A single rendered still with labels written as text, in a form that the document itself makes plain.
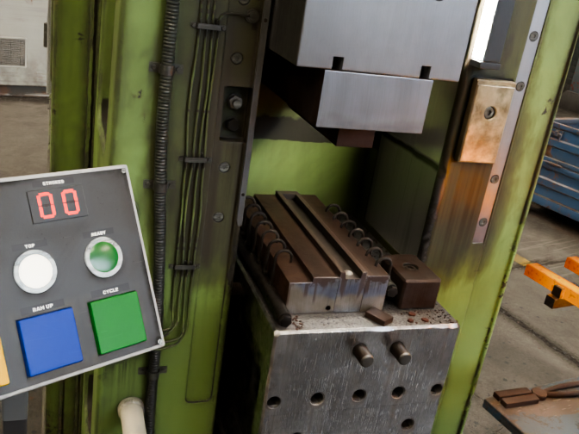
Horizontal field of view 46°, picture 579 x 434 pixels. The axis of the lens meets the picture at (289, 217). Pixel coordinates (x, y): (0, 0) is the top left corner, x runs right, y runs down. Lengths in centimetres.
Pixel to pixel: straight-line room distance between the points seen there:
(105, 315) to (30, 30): 541
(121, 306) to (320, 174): 83
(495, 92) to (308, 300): 55
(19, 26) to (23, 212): 536
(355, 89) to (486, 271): 65
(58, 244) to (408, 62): 62
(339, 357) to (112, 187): 53
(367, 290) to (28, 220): 64
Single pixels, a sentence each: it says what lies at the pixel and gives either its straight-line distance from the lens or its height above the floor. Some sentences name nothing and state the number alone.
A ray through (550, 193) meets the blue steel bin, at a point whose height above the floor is 21.
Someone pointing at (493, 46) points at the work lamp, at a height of 142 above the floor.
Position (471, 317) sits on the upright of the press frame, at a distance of 167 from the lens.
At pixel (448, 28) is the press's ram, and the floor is 145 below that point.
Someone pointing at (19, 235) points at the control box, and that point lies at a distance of 97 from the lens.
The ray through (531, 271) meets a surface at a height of 103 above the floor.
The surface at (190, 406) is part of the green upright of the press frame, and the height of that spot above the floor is 61.
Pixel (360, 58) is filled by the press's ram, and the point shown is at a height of 139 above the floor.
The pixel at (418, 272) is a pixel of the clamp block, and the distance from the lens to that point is 138.
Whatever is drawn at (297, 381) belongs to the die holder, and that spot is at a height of 81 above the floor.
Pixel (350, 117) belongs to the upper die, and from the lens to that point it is 115.
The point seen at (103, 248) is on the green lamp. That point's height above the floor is 110.
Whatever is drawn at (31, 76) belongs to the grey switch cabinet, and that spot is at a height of 19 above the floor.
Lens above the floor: 154
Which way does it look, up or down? 21 degrees down
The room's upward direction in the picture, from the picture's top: 9 degrees clockwise
